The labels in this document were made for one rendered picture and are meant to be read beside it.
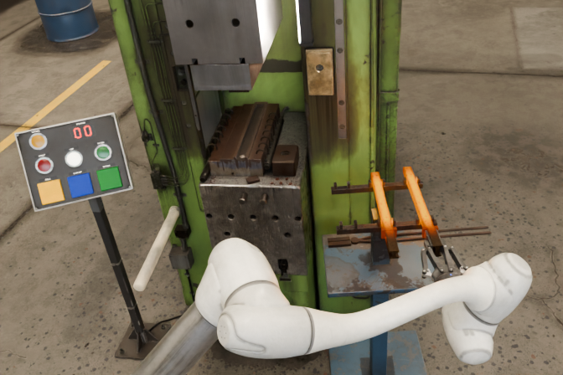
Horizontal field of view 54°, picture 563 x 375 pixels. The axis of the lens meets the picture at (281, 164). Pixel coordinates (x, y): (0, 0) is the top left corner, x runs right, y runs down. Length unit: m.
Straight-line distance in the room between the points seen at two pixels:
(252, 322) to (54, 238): 2.56
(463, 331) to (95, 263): 2.29
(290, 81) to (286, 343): 1.43
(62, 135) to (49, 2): 4.49
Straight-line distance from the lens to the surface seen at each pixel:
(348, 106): 2.03
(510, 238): 3.24
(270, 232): 2.15
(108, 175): 2.05
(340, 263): 2.03
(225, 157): 2.06
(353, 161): 2.16
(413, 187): 1.93
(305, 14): 1.86
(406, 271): 2.01
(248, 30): 1.79
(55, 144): 2.08
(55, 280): 3.31
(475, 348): 1.45
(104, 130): 2.06
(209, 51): 1.85
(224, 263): 1.27
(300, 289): 2.35
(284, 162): 2.01
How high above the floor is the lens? 2.11
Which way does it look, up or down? 34 degrees down
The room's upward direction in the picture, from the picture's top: 6 degrees counter-clockwise
